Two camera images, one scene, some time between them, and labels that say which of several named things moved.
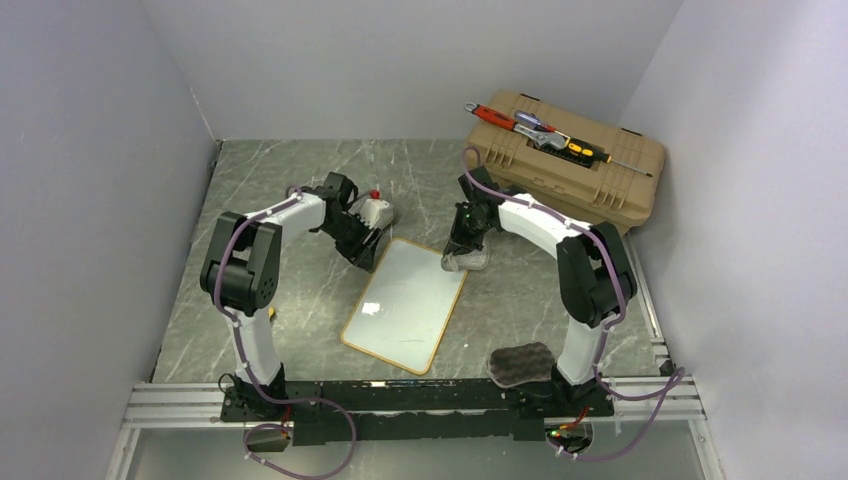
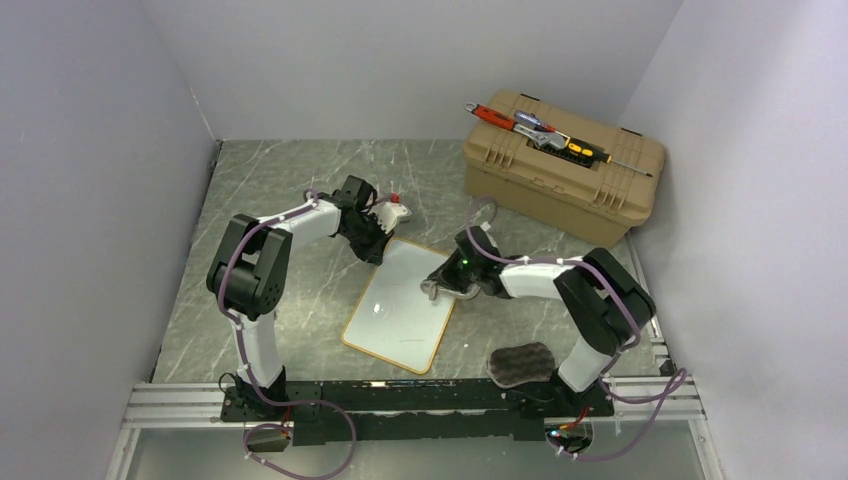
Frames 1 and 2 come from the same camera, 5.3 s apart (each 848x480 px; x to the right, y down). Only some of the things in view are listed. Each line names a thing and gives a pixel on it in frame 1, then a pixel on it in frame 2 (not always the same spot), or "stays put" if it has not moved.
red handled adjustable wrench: (542, 140) stays put
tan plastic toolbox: (604, 195) stays put
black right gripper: (458, 242) to (445, 276)
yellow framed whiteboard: (406, 306) stays put
